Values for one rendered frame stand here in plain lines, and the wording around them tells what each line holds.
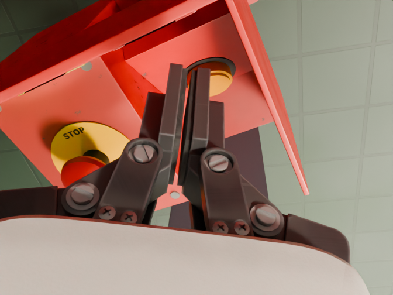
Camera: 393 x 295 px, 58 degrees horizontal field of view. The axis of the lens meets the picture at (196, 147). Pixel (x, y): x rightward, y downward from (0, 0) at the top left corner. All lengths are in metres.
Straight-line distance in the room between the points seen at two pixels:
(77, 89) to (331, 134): 1.07
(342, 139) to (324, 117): 0.11
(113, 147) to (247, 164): 0.48
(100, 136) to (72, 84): 0.04
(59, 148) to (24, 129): 0.03
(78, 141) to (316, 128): 1.02
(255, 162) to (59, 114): 0.51
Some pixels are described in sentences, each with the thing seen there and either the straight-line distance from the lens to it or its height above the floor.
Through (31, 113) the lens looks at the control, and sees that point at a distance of 0.29.
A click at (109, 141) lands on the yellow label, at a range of 0.28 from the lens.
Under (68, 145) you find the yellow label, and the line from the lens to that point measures 0.29.
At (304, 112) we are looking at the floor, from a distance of 1.19.
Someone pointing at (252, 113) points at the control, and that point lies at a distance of 0.34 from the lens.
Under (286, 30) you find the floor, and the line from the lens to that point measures 1.07.
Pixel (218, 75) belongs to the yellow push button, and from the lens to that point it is 0.29.
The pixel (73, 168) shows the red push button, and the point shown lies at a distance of 0.27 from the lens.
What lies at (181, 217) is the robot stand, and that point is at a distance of 0.65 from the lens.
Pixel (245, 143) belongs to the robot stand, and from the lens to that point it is 0.78.
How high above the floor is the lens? 1.00
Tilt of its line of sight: 53 degrees down
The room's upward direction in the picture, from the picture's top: 174 degrees counter-clockwise
